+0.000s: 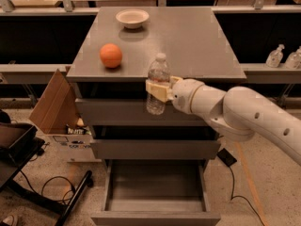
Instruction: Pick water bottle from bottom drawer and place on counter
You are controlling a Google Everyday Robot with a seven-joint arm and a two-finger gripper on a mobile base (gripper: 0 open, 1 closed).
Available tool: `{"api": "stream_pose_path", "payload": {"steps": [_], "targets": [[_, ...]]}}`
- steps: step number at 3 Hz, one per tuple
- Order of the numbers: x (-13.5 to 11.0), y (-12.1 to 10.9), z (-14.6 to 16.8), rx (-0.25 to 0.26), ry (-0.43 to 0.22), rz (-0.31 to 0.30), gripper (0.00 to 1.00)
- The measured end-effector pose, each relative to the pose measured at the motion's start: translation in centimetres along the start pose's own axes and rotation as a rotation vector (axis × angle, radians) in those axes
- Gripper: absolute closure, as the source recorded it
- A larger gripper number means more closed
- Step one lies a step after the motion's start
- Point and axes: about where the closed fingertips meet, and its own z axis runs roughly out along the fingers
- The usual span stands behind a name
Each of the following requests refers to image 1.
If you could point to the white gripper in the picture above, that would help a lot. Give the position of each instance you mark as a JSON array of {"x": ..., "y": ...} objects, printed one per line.
[{"x": 182, "y": 95}]

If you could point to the clear plastic water bottle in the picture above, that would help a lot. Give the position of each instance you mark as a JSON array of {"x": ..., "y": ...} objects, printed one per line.
[{"x": 159, "y": 72}]

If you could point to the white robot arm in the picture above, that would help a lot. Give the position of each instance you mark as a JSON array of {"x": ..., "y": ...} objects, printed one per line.
[{"x": 237, "y": 114}]

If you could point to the grey top drawer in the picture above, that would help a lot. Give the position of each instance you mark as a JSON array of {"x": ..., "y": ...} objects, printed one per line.
[{"x": 128, "y": 112}]

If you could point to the grey drawer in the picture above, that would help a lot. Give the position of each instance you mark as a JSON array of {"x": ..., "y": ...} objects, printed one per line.
[
  {"x": 154, "y": 149},
  {"x": 128, "y": 112},
  {"x": 155, "y": 193}
]

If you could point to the grey drawer cabinet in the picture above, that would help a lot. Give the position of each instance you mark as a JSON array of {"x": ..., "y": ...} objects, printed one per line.
[{"x": 195, "y": 47}]

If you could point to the grey middle drawer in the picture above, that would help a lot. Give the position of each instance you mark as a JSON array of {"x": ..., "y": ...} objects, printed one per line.
[{"x": 154, "y": 149}]

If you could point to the clear soap dispenser bottle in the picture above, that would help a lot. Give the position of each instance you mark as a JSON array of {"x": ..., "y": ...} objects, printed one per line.
[{"x": 275, "y": 57}]

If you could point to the grey bottom drawer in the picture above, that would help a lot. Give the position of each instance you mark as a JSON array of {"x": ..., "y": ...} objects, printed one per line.
[{"x": 155, "y": 193}]

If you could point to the orange ball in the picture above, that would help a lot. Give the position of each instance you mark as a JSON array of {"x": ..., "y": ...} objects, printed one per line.
[{"x": 110, "y": 55}]

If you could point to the white bowl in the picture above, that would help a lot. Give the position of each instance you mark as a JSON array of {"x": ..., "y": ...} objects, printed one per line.
[{"x": 132, "y": 18}]

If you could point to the black power adapter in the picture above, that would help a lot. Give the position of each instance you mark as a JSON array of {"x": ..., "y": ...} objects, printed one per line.
[{"x": 227, "y": 158}]

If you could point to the open cardboard box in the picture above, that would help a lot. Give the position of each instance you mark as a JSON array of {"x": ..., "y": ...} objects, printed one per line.
[{"x": 57, "y": 116}]

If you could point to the black rolling table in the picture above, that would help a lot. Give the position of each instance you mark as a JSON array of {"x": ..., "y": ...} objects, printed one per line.
[{"x": 36, "y": 182}]

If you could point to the black tray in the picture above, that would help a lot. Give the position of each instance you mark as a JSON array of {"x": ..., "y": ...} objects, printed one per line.
[{"x": 13, "y": 138}]

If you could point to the shoe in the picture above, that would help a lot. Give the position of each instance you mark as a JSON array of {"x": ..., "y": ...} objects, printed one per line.
[{"x": 9, "y": 221}]

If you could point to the grey metal shelf rail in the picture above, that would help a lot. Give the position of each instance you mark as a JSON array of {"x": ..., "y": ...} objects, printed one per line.
[{"x": 30, "y": 73}]

